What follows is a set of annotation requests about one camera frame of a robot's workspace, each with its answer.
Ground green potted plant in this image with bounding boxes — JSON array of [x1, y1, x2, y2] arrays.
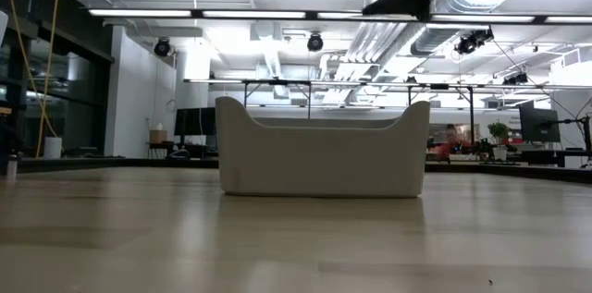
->
[[487, 121, 511, 162]]

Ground black metal rig frame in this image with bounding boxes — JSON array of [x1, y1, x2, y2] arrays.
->
[[242, 79, 476, 155]]

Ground white plastic bin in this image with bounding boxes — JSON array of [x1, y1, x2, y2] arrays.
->
[[215, 95, 431, 199]]

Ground black computer monitor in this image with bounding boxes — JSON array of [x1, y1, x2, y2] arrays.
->
[[174, 106, 217, 138], [517, 101, 561, 143]]

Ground overhead LED light bar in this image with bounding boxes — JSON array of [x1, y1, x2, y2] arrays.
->
[[87, 6, 592, 25]]

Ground black ceiling spot lamp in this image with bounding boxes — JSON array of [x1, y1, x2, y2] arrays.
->
[[154, 37, 172, 57], [307, 32, 324, 53], [502, 72, 529, 86], [454, 28, 495, 56]]

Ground cardboard tissue box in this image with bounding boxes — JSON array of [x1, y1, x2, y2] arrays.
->
[[148, 123, 168, 145]]

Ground yellow hanging cable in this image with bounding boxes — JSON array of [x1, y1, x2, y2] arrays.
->
[[34, 0, 64, 159], [2, 0, 60, 140]]

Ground small white cylinder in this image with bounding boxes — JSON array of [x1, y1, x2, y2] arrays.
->
[[5, 152, 19, 182]]

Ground person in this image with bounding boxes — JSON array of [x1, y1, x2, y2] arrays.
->
[[437, 123, 469, 161]]

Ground silver ventilation duct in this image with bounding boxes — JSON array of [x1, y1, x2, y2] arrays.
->
[[409, 0, 556, 56]]

